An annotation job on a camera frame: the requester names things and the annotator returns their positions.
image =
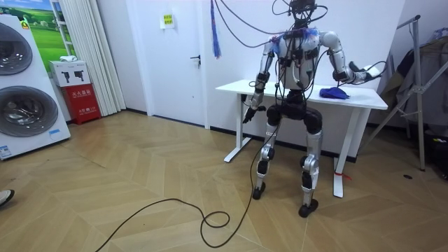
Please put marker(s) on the hanging clothes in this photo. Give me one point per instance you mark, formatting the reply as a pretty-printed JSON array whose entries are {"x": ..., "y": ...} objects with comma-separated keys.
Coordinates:
[{"x": 434, "y": 70}]

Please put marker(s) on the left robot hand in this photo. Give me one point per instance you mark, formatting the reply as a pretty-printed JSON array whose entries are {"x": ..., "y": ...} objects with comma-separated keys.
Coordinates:
[{"x": 251, "y": 113}]

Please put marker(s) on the white washing machine tower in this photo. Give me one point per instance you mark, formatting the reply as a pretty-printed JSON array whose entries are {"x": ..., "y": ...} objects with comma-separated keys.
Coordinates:
[{"x": 28, "y": 105}]

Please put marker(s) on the yellow door sign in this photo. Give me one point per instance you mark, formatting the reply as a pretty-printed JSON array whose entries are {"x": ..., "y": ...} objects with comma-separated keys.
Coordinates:
[{"x": 167, "y": 20}]

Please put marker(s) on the small black floor disc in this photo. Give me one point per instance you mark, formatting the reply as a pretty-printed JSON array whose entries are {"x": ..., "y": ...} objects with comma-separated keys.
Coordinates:
[{"x": 407, "y": 176}]

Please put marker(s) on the robot body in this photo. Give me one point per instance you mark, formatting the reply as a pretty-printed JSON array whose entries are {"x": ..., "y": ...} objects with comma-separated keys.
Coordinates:
[{"x": 297, "y": 70}]

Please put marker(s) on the robot legs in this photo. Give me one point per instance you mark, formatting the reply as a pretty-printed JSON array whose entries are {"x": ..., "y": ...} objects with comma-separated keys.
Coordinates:
[{"x": 313, "y": 147}]

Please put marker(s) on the blue cloth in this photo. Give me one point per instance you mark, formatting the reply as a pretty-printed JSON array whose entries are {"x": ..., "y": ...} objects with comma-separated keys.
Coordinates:
[{"x": 334, "y": 93}]

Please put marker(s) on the white door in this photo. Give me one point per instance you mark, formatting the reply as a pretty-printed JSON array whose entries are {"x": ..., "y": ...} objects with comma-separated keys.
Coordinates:
[{"x": 175, "y": 70}]

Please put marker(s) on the green landscape wall poster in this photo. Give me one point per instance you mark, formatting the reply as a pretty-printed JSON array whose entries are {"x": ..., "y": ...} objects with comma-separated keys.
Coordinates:
[{"x": 47, "y": 38}]

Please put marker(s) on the white pleated curtain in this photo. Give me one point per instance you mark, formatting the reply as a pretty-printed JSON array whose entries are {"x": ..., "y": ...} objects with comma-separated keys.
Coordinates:
[{"x": 94, "y": 56}]

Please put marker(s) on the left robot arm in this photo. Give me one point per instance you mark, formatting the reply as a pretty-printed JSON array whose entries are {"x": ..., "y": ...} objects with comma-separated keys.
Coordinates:
[{"x": 260, "y": 77}]

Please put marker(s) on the red fire equipment box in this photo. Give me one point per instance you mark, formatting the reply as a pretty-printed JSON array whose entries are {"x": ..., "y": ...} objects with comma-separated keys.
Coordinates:
[{"x": 82, "y": 103}]

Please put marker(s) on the black bin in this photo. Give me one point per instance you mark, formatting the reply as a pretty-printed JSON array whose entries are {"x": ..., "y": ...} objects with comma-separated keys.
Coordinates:
[{"x": 437, "y": 154}]

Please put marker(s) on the red tie on desk leg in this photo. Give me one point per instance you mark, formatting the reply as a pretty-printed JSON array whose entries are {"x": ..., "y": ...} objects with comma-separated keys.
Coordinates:
[{"x": 341, "y": 174}]

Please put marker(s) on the grey metal clothes rack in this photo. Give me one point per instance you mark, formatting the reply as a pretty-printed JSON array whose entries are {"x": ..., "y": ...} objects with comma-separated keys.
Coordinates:
[{"x": 418, "y": 87}]

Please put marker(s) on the white cardboard box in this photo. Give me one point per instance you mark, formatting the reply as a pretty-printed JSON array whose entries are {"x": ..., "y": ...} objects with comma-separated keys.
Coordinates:
[{"x": 70, "y": 73}]

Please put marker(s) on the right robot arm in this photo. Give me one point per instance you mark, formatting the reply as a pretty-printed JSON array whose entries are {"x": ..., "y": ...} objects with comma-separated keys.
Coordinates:
[{"x": 337, "y": 56}]

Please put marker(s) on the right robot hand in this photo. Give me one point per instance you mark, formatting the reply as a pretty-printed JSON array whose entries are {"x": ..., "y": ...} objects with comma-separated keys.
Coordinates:
[{"x": 371, "y": 72}]

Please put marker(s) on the white desk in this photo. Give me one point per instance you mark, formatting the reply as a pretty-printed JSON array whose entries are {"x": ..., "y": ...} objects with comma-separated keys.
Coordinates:
[{"x": 364, "y": 98}]

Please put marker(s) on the small white object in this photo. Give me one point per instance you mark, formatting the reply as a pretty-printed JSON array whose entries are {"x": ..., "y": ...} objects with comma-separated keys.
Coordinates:
[{"x": 68, "y": 58}]

